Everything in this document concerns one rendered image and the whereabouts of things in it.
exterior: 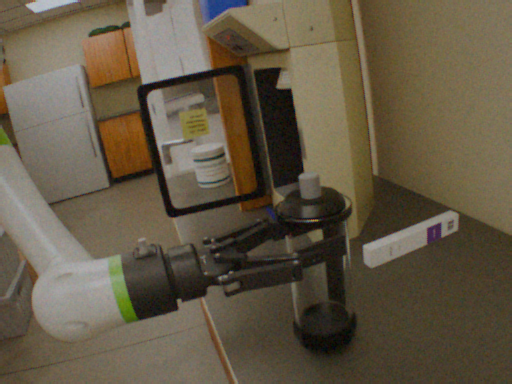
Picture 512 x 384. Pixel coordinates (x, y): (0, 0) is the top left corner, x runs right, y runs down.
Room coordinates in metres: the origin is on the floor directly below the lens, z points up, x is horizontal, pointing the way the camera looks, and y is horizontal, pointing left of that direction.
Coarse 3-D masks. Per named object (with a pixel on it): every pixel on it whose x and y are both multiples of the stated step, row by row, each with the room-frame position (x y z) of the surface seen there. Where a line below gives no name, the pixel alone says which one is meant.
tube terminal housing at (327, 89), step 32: (256, 0) 1.00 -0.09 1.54; (288, 0) 0.85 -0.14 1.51; (320, 0) 0.87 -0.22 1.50; (288, 32) 0.85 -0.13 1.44; (320, 32) 0.87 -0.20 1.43; (352, 32) 1.02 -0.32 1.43; (256, 64) 1.09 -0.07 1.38; (288, 64) 0.87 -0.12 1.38; (320, 64) 0.86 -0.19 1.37; (352, 64) 0.98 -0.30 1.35; (256, 96) 1.13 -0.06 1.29; (320, 96) 0.86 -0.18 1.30; (352, 96) 0.94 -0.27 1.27; (320, 128) 0.86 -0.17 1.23; (352, 128) 0.91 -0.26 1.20; (320, 160) 0.86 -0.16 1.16; (352, 160) 0.88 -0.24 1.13; (352, 192) 0.87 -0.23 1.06; (352, 224) 0.87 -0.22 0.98
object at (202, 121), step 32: (160, 96) 1.11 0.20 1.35; (192, 96) 1.12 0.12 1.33; (224, 96) 1.13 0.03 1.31; (160, 128) 1.11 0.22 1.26; (192, 128) 1.12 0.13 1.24; (224, 128) 1.13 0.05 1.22; (192, 160) 1.12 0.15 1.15; (224, 160) 1.13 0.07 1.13; (192, 192) 1.12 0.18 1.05; (224, 192) 1.13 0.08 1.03
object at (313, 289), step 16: (336, 224) 0.46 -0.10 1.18; (288, 240) 0.49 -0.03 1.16; (304, 240) 0.47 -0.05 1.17; (320, 240) 0.47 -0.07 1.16; (304, 272) 0.48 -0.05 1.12; (320, 272) 0.47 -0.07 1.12; (336, 272) 0.47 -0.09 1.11; (304, 288) 0.48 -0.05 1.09; (320, 288) 0.47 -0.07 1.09; (336, 288) 0.47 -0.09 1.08; (304, 304) 0.48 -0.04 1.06; (320, 304) 0.47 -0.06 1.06; (336, 304) 0.47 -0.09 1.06; (304, 320) 0.48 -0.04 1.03; (320, 320) 0.47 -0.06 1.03; (336, 320) 0.47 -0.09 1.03
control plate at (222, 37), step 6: (228, 30) 0.94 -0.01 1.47; (216, 36) 1.07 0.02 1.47; (222, 36) 1.03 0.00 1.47; (228, 36) 0.99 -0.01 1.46; (234, 36) 0.96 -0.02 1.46; (240, 36) 0.93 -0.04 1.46; (222, 42) 1.10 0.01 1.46; (228, 42) 1.05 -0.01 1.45; (234, 42) 1.02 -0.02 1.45; (240, 42) 0.98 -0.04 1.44; (246, 42) 0.95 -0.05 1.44; (246, 48) 1.00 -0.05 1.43; (252, 48) 0.96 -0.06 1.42
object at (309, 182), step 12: (300, 180) 0.51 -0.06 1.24; (312, 180) 0.50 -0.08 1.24; (300, 192) 0.51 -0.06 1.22; (312, 192) 0.50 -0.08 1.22; (324, 192) 0.51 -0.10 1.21; (336, 192) 0.51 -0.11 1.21; (288, 204) 0.50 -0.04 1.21; (300, 204) 0.49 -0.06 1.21; (312, 204) 0.48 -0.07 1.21; (324, 204) 0.48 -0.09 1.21; (336, 204) 0.48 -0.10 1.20; (300, 216) 0.47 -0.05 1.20; (312, 216) 0.47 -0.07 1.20
